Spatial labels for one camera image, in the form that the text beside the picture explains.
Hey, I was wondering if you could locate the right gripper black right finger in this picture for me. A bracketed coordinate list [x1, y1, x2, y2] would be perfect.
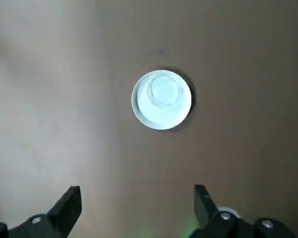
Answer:
[188, 184, 297, 238]

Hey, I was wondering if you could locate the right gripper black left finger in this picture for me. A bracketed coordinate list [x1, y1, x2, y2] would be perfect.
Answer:
[0, 185, 82, 238]

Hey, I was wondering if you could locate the clear small petri dish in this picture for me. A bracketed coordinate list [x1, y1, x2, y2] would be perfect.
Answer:
[146, 75, 180, 109]

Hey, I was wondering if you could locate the white round plate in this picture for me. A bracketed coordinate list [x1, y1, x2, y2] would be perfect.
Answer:
[131, 70, 192, 130]

